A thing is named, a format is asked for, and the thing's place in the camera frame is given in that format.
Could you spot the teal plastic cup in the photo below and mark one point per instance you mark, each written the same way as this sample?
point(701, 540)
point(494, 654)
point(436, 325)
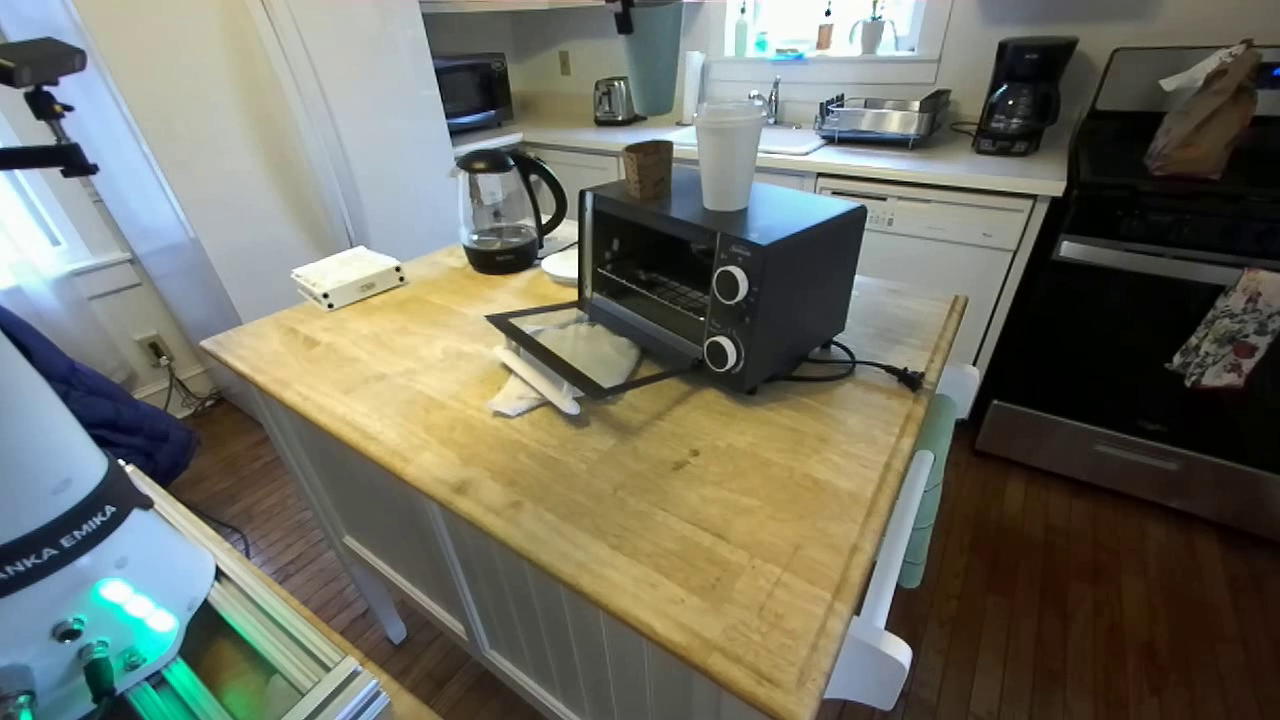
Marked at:
point(654, 63)

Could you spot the brown cup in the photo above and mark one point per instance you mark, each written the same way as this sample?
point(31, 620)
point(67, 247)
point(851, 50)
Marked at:
point(649, 169)

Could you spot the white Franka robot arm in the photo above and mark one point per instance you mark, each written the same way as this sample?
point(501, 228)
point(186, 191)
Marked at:
point(52, 452)

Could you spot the white paper cup with lid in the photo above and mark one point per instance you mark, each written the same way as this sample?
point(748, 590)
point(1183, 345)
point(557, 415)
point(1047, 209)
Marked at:
point(730, 160)

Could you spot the black toaster oven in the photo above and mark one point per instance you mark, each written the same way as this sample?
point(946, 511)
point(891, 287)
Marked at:
point(772, 280)

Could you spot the white cloth under oven door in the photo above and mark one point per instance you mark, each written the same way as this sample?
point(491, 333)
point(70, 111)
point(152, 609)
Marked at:
point(525, 384)

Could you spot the silver toaster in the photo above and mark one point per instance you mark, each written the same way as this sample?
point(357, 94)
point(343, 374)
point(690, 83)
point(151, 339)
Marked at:
point(614, 101)

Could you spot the white paper towel roll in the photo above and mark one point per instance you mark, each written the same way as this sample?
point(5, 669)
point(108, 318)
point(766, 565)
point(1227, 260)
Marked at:
point(695, 84)

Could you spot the windowsill bottle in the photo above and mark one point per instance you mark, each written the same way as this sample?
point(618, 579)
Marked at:
point(743, 32)
point(824, 30)

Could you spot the chrome sink faucet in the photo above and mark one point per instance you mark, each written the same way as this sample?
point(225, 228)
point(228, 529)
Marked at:
point(772, 101)

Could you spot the glass electric kettle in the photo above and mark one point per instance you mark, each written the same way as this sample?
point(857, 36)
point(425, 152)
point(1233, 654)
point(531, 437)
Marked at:
point(501, 215)

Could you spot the small plant pot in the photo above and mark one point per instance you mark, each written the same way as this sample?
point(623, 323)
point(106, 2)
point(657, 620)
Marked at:
point(868, 32)

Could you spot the metal dish rack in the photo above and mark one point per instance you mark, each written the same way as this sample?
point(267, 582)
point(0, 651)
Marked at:
point(882, 122)

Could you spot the white flat box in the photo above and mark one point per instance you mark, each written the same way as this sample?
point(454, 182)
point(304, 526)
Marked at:
point(345, 276)

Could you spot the white dishwasher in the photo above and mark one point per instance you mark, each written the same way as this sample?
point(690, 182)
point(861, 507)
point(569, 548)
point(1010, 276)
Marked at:
point(934, 241)

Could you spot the black coffee maker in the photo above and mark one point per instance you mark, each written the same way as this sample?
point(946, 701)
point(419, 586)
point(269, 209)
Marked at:
point(1020, 101)

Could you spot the black kitchen stove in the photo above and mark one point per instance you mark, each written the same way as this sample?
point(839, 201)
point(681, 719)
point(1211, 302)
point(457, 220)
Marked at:
point(1106, 345)

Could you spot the brown paper bag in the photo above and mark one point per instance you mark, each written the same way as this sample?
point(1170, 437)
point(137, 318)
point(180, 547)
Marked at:
point(1205, 122)

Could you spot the white kitchen island cabinet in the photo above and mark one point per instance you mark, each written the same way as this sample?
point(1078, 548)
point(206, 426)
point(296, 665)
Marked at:
point(532, 615)

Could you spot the blue cloth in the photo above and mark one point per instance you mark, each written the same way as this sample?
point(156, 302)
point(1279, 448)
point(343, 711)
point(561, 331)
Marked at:
point(93, 403)

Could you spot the white island towel bar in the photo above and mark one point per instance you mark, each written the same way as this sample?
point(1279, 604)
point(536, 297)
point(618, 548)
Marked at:
point(874, 642)

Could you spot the floral dish towel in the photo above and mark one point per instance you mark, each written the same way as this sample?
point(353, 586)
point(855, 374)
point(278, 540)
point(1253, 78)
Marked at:
point(1233, 333)

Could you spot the wall outlet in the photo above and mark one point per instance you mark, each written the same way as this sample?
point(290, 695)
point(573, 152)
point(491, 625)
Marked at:
point(152, 351)

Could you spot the black camera on tripod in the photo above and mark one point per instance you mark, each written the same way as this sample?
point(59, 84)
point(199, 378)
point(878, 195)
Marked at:
point(47, 75)

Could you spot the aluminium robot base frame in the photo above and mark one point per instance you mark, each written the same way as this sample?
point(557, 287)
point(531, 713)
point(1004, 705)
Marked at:
point(282, 642)

